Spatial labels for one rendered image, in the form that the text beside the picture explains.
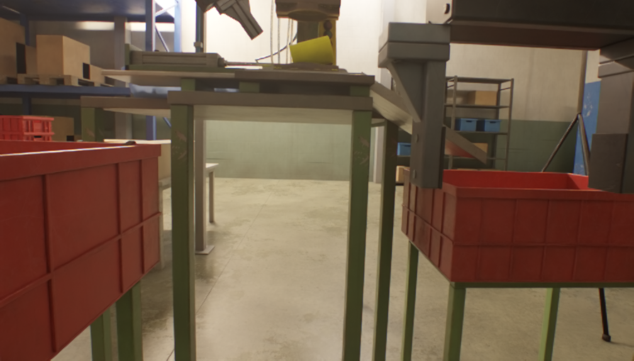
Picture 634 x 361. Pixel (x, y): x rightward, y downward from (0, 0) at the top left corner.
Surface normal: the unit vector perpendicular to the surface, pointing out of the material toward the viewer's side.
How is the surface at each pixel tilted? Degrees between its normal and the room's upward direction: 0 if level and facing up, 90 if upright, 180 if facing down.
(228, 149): 90
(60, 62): 90
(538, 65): 90
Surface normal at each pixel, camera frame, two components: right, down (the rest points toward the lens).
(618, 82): -1.00, -0.03
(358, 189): 0.03, 0.09
